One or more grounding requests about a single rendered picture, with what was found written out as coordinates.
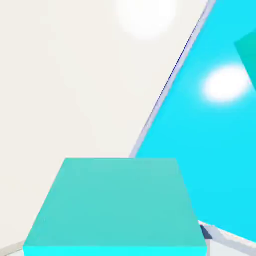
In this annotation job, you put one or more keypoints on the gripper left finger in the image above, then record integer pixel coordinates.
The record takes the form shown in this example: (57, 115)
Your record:
(12, 251)

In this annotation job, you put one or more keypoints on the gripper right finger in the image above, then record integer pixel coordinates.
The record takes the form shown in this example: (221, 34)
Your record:
(226, 245)

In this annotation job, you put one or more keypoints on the small turquoise cube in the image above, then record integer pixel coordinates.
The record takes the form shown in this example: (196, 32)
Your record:
(118, 204)

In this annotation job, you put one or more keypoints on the small teal cube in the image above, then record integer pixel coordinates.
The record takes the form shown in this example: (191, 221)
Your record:
(249, 58)

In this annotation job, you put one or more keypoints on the large cyan box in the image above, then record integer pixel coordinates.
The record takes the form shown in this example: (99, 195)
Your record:
(210, 152)

